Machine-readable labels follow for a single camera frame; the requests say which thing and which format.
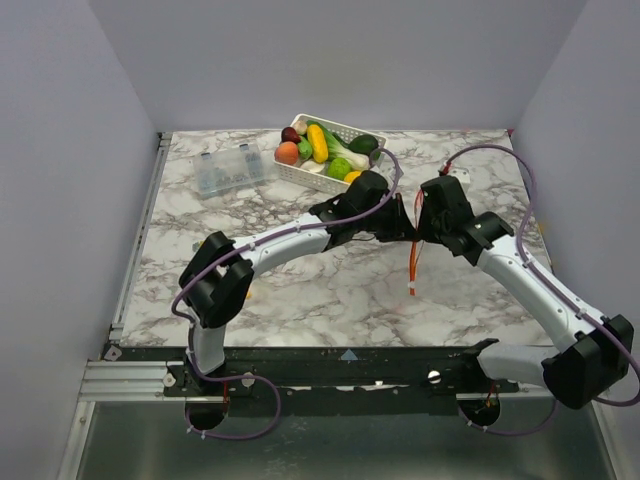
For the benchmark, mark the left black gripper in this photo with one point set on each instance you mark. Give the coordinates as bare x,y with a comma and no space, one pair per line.
401,227

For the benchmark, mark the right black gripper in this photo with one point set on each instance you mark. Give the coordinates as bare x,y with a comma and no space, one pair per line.
430,220

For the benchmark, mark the clear orange zip bag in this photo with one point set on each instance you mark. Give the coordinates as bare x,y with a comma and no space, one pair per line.
416,246

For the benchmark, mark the white perforated plastic basket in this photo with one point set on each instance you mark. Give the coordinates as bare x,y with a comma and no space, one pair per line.
322,182

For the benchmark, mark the light green toy vegetable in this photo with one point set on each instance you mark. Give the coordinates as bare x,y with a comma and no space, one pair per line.
305,150

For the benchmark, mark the yellow toy corn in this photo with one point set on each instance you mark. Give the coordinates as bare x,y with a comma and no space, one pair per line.
317,140

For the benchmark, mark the toy peach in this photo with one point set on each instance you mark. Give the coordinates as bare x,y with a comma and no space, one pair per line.
287,153

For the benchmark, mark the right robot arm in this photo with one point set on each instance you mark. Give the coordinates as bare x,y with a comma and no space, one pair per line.
590,351

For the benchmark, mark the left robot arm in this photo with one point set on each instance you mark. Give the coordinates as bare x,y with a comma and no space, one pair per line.
216,281

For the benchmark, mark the yellow toy lemon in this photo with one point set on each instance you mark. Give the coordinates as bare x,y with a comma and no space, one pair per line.
352,176

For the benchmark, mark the lime green toy fruit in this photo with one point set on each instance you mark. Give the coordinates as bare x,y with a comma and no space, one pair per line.
338,169

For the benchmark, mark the dark green toy avocado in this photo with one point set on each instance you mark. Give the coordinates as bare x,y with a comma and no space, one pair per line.
363,144

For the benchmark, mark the toy bok choy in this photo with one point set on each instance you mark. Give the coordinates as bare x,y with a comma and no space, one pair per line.
336,149

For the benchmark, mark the white toy mushroom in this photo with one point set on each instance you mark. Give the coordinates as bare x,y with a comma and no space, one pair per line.
312,166

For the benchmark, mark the toy garlic bulb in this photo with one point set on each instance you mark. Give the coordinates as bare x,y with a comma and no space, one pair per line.
300,126

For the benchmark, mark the clear plastic parts box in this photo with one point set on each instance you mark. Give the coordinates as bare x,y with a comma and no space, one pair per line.
215,173

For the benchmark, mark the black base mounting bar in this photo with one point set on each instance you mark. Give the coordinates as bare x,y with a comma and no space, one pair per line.
313,381

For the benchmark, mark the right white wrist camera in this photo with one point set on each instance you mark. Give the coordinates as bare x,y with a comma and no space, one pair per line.
463,176

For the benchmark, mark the aluminium extrusion rail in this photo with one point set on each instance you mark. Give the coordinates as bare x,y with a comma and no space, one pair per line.
130,300

